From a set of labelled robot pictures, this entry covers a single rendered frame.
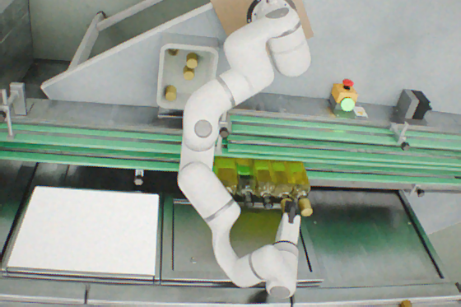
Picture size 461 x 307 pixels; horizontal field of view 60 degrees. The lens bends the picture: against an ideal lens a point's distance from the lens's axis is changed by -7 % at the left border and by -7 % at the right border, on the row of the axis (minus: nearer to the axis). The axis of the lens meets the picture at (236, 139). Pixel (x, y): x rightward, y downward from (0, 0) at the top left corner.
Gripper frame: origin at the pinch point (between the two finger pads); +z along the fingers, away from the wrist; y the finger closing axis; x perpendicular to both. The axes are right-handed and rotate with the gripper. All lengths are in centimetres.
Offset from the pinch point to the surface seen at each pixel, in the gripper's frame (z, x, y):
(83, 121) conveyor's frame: 12, 69, 6
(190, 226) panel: -3.4, 27.3, -12.7
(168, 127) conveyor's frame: 18.5, 42.1, 5.8
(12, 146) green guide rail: 2, 90, -4
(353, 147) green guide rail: 31.1, -19.7, 6.5
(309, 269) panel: -9.3, -10.3, -12.6
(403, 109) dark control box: 46, -36, 18
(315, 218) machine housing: 16.3, -12.8, -15.9
